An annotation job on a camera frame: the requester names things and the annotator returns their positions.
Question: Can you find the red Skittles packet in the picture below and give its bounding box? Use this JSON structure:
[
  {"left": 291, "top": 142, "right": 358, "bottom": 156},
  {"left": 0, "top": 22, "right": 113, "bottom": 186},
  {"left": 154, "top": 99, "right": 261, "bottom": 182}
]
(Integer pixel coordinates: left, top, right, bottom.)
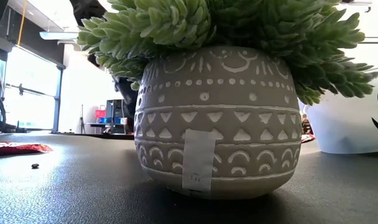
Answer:
[
  {"left": 0, "top": 141, "right": 54, "bottom": 156},
  {"left": 300, "top": 133, "right": 316, "bottom": 144}
]

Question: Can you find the black computer monitor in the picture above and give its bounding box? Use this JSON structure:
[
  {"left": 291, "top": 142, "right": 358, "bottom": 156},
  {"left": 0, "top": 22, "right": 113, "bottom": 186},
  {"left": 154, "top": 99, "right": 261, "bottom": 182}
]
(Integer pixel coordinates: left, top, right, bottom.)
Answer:
[{"left": 105, "top": 98, "right": 127, "bottom": 125}]

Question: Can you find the background work table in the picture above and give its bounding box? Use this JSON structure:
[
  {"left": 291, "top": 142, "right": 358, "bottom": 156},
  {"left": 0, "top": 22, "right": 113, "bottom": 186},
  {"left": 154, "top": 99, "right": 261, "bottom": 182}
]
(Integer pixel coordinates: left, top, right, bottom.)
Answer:
[{"left": 86, "top": 122, "right": 136, "bottom": 135}]

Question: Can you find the thin black tripod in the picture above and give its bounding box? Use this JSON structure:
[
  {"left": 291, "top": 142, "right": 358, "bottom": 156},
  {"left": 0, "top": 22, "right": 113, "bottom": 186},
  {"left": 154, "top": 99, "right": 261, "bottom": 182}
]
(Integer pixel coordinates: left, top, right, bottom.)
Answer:
[{"left": 78, "top": 104, "right": 86, "bottom": 134}]

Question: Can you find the long ceiling light fixture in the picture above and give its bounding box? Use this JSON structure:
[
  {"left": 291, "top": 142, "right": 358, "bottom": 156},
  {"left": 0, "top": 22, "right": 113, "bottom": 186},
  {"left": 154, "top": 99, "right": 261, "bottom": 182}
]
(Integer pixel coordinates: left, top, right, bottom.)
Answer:
[{"left": 39, "top": 30, "right": 81, "bottom": 41}]

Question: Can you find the succulent in patterned grey pot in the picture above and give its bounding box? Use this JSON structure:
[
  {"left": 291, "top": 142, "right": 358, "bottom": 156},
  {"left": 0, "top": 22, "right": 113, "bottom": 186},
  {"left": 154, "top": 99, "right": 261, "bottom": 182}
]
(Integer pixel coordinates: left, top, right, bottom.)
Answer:
[{"left": 76, "top": 0, "right": 378, "bottom": 200}]

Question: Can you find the black table mat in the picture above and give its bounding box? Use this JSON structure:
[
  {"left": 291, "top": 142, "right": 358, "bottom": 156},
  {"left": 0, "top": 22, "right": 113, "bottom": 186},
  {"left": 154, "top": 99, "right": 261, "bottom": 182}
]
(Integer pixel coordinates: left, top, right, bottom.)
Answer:
[{"left": 0, "top": 132, "right": 378, "bottom": 224}]

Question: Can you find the white bowl with black face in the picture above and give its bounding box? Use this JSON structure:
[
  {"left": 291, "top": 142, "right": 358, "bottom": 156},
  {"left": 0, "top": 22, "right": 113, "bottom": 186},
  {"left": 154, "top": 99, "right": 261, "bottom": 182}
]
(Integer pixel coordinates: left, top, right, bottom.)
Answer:
[{"left": 303, "top": 67, "right": 378, "bottom": 156}]

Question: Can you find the dark window frame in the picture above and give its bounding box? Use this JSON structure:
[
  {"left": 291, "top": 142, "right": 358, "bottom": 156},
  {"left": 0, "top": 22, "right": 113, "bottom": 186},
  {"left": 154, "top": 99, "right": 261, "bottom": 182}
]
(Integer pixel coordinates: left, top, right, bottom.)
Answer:
[{"left": 0, "top": 43, "right": 67, "bottom": 133}]

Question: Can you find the yellow hanging cable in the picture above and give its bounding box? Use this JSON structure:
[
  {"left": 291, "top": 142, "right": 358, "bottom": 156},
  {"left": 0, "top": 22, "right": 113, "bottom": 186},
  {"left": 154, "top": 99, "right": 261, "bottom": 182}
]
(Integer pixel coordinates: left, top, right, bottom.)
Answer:
[{"left": 16, "top": 0, "right": 28, "bottom": 47}]

